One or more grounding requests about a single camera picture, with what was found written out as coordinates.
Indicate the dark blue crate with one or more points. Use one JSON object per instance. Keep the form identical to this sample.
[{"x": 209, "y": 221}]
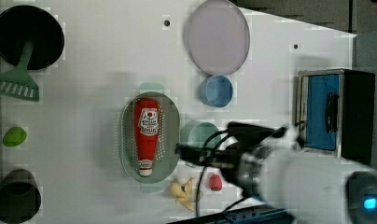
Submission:
[{"x": 243, "y": 216}]

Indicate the green oval strainer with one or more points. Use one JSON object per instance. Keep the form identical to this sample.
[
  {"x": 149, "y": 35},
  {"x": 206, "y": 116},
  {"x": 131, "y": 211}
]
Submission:
[{"x": 165, "y": 159}]

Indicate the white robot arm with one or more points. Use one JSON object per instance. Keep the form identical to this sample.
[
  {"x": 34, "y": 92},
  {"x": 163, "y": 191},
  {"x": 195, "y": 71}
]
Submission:
[{"x": 270, "y": 165}]

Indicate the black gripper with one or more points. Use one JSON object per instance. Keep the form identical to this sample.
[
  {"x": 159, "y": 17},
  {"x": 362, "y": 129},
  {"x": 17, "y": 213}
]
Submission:
[{"x": 236, "y": 152}]

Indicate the black cylindrical cup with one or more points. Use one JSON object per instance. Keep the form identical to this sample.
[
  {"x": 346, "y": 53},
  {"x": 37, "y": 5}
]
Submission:
[{"x": 20, "y": 197}]

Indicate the black toaster oven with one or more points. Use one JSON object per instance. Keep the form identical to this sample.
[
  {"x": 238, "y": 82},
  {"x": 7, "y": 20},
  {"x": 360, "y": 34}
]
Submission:
[{"x": 335, "y": 110}]

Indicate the red toy strawberry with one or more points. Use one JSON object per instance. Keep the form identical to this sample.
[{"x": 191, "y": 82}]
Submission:
[{"x": 215, "y": 183}]

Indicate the round lilac plate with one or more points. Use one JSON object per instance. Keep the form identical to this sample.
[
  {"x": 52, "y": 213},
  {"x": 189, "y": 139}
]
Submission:
[{"x": 218, "y": 37}]

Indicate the red ketchup bottle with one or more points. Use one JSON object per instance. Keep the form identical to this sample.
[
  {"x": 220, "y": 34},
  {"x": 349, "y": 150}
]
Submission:
[{"x": 146, "y": 133}]

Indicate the teal green cup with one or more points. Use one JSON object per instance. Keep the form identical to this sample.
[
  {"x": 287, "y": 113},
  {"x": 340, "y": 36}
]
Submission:
[{"x": 195, "y": 133}]

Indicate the green slotted spatula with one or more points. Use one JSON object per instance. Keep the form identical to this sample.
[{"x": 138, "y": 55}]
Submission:
[{"x": 17, "y": 82}]

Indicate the blue bowl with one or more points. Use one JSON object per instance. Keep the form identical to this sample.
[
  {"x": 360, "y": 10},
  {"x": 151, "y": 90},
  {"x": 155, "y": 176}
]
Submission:
[{"x": 216, "y": 91}]

